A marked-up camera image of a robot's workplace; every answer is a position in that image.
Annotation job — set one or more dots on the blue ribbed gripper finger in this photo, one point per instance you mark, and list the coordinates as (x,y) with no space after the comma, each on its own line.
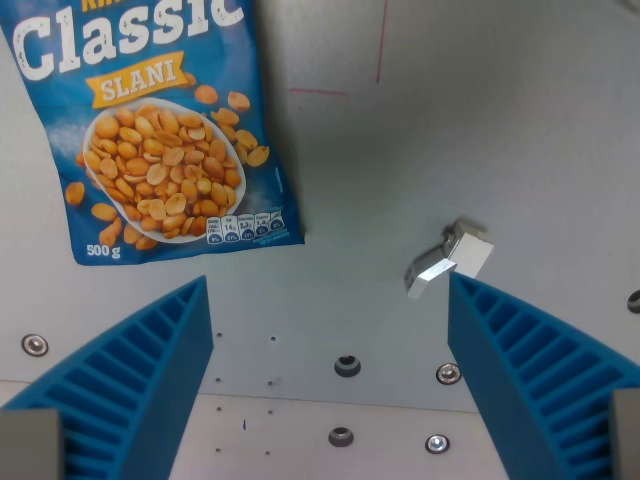
(540,370)
(135,370)

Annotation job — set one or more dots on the small silver metal bracket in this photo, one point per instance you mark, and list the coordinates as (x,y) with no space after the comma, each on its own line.
(450,257)

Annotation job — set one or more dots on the blue salted peanuts bag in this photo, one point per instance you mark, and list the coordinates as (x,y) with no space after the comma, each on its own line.
(150,125)

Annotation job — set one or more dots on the silver screw with washer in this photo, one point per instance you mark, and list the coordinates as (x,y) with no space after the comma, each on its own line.
(437,443)
(448,373)
(35,344)

